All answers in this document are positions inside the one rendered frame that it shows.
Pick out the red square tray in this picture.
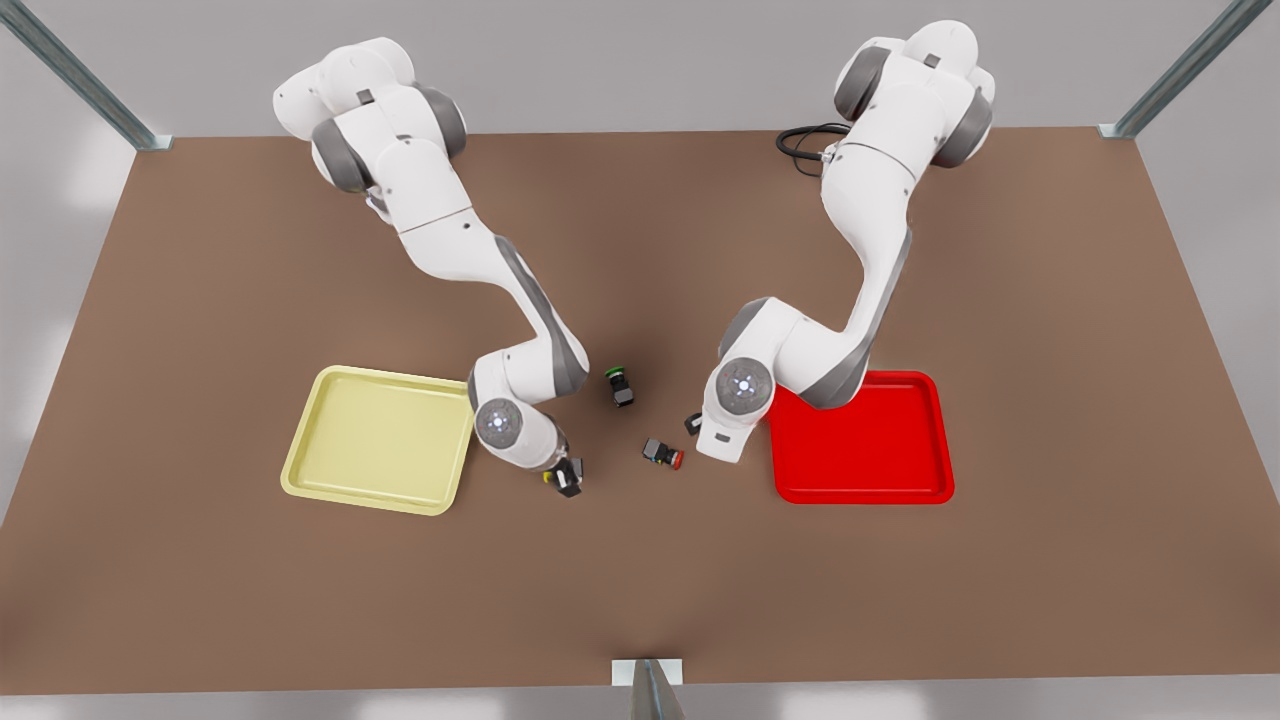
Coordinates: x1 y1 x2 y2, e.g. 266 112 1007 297
767 370 956 506

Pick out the pale yellow square tray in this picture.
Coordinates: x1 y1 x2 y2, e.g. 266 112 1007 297
280 365 478 518

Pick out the silver frame post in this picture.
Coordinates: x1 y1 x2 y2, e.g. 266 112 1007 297
1097 0 1274 140
0 0 174 152
611 658 687 720

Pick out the black cable loop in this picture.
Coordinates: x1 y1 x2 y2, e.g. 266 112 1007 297
776 122 853 180

